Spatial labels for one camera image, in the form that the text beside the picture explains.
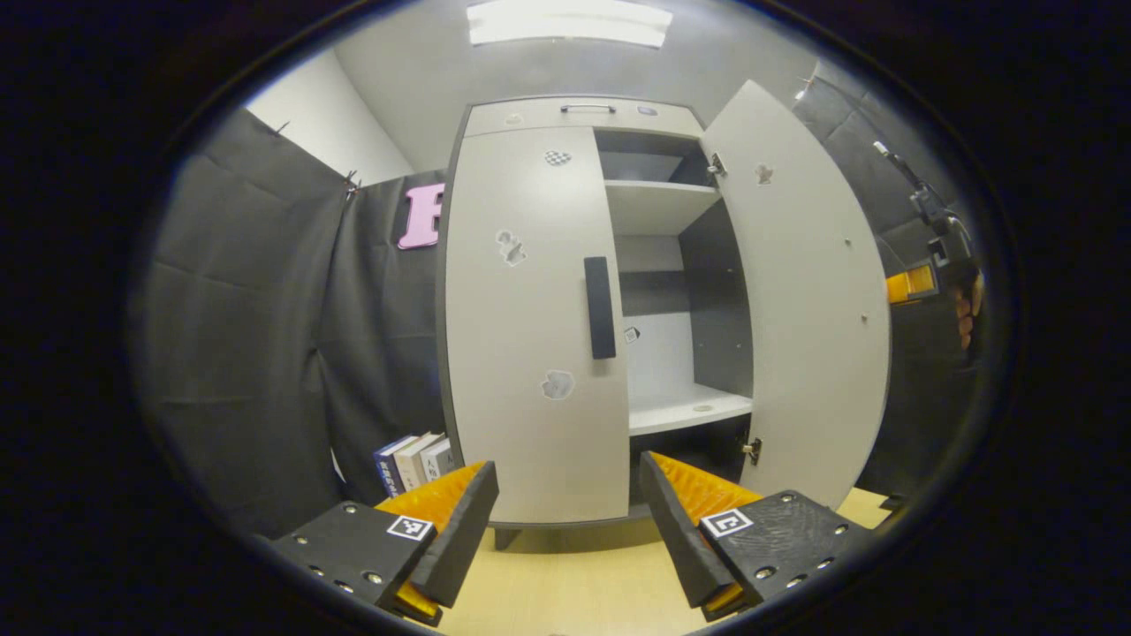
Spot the ceiling light panel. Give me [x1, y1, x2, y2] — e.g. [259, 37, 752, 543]
[466, 0, 674, 49]

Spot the black door handle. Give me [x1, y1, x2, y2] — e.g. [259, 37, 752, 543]
[583, 256, 618, 360]

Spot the black backdrop cloth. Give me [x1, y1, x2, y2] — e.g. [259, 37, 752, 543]
[133, 62, 995, 540]

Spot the grey double-door shoe cabinet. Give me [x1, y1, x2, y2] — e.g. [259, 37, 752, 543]
[436, 95, 763, 553]

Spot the white cabinet shelf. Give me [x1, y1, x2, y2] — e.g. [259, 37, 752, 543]
[627, 382, 754, 436]
[604, 180, 724, 237]

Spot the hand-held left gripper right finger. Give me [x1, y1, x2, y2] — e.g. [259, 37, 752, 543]
[639, 451, 876, 624]

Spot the grey cabinet drawer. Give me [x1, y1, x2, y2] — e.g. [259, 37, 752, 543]
[464, 97, 705, 140]

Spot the grey cabinet door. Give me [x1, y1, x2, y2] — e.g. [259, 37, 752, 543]
[701, 79, 892, 511]
[444, 126, 631, 524]

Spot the blue book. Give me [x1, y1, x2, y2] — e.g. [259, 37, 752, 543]
[373, 435, 418, 498]

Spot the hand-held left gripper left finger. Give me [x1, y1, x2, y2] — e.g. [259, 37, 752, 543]
[269, 459, 500, 628]

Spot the cream book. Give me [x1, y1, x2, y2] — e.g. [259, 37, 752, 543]
[394, 431, 445, 493]

